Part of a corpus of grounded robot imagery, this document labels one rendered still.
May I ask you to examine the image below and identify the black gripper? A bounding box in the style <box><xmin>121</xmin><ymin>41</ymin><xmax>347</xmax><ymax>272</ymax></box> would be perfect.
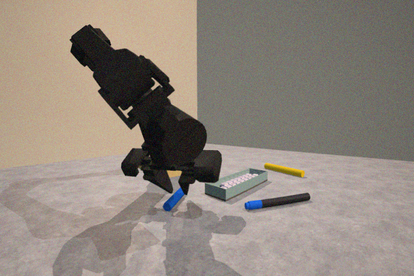
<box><xmin>121</xmin><ymin>138</ymin><xmax>222</xmax><ymax>195</ymax></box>

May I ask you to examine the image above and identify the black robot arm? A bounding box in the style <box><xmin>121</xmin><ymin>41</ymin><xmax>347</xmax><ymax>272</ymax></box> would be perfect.
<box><xmin>70</xmin><ymin>24</ymin><xmax>207</xmax><ymax>164</ymax></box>

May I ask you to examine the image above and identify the yellow cylinder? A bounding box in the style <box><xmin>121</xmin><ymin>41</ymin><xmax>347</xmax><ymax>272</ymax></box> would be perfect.
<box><xmin>264</xmin><ymin>163</ymin><xmax>305</xmax><ymax>177</ymax></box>

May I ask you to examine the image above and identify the black marker with blue cap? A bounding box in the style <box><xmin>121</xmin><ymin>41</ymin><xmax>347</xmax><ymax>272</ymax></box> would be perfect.
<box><xmin>245</xmin><ymin>193</ymin><xmax>310</xmax><ymax>210</ymax></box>

